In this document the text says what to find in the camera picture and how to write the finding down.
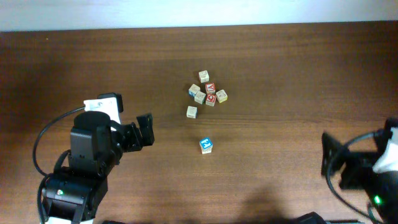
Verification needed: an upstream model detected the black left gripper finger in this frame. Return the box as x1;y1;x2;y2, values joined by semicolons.
137;113;155;146
124;123;143;152

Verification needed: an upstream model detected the wooden letter X block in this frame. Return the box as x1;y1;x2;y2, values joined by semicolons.
200;138;213;151

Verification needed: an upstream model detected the wooden block green side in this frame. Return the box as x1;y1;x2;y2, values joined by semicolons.
201;148;212;154

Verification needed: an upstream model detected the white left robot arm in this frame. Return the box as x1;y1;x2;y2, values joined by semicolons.
37;93;155;223

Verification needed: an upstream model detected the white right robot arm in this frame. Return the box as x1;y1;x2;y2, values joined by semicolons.
321;118;397;223

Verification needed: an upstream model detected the wooden block lower left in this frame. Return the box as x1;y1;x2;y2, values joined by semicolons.
186;106;198;119

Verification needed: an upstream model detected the wooden block blue side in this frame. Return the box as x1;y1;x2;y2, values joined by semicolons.
188;84;200;97

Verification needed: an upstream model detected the plain wooden block centre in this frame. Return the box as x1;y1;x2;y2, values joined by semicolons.
194;91;206;105

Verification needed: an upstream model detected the red letter Q block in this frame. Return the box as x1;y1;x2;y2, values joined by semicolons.
205;94;216;106

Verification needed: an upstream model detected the red letter V block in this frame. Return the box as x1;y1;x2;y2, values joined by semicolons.
205;83;216;95

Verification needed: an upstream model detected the wooden block top middle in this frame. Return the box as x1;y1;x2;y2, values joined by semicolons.
198;70;210;83

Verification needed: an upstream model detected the wooden block yellow side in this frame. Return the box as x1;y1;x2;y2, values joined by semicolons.
216;90;228;103

